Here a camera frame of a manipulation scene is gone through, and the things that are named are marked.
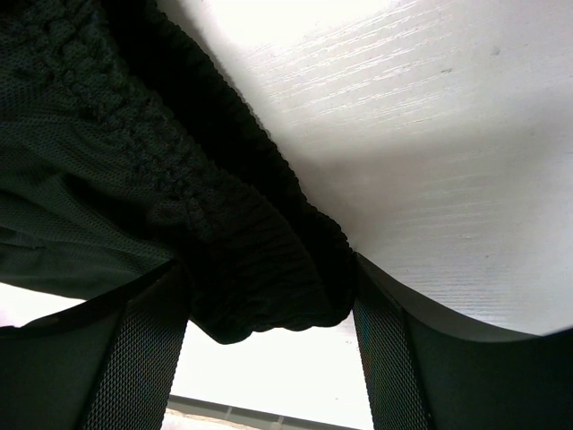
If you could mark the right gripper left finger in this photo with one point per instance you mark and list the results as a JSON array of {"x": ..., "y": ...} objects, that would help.
[{"x": 108, "y": 363}]

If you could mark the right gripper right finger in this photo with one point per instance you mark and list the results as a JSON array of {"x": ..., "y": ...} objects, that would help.
[{"x": 427, "y": 366}]

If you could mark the black shorts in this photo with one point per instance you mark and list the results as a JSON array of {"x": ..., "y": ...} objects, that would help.
[{"x": 123, "y": 148}]

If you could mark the aluminium table frame rail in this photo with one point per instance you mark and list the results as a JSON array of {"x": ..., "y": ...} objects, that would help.
[{"x": 292, "y": 410}]

